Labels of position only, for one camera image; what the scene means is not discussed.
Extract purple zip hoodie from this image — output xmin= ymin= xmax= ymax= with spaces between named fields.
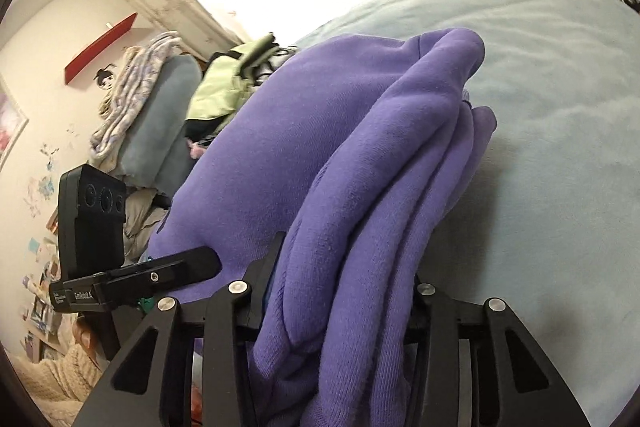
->
xmin=147 ymin=29 xmax=498 ymax=427

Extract person's left hand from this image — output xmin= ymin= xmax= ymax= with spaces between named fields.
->
xmin=72 ymin=314 xmax=108 ymax=360

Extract black white patterned garment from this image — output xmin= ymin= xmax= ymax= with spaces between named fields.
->
xmin=252 ymin=47 xmax=301 ymax=88

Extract red wall shelf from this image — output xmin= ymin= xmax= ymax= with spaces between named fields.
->
xmin=64 ymin=12 xmax=138 ymax=85

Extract beige cloth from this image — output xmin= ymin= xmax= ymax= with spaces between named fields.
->
xmin=122 ymin=187 xmax=173 ymax=258

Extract light green black garment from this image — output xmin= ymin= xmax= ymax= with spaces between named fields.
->
xmin=184 ymin=34 xmax=281 ymax=138

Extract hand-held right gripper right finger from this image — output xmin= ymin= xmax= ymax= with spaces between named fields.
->
xmin=412 ymin=282 xmax=593 ymax=427

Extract wall poster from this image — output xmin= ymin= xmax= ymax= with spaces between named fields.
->
xmin=0 ymin=77 xmax=29 ymax=171

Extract pastel wall stickers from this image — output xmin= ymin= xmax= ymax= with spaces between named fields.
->
xmin=22 ymin=142 xmax=65 ymax=219

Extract blue-grey bed blanket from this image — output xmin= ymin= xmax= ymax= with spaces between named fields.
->
xmin=292 ymin=0 xmax=640 ymax=427

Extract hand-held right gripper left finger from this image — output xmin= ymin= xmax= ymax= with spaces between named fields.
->
xmin=72 ymin=232 xmax=288 ymax=427

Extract person's left forearm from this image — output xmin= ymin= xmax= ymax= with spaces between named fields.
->
xmin=10 ymin=342 xmax=108 ymax=415

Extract grey pillows stack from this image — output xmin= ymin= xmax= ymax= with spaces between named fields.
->
xmin=117 ymin=54 xmax=203 ymax=198

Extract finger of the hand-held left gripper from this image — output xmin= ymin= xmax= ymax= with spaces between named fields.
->
xmin=107 ymin=246 xmax=222 ymax=296

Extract floral quilt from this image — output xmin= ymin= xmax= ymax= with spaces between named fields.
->
xmin=90 ymin=32 xmax=183 ymax=168

